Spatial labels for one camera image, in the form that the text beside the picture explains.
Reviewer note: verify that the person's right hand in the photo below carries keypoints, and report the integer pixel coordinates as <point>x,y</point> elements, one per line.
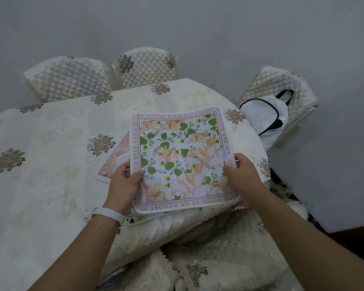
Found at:
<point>245,181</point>

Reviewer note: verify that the person's left hand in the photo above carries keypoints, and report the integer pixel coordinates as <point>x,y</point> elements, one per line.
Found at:
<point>122,190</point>

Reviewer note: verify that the pink floral placemat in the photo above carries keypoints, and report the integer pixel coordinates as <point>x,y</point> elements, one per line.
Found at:
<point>115,160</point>

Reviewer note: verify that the green leaf peach floral placemat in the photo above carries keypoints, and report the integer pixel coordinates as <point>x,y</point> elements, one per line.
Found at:
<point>185,154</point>

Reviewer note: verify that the person's right forearm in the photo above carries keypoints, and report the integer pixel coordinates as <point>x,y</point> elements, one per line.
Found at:
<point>306,248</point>

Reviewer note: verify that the person's left forearm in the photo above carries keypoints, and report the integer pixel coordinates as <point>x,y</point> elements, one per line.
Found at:
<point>79,257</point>

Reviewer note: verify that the table with cream tablecloth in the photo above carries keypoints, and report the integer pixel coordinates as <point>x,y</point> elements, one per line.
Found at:
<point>48,184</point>

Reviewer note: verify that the smartwatch with white band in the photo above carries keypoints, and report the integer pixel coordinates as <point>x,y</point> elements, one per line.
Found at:
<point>109,213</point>

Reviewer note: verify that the white bag with dark trim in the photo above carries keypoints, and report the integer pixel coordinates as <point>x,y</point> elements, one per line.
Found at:
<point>261,118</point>

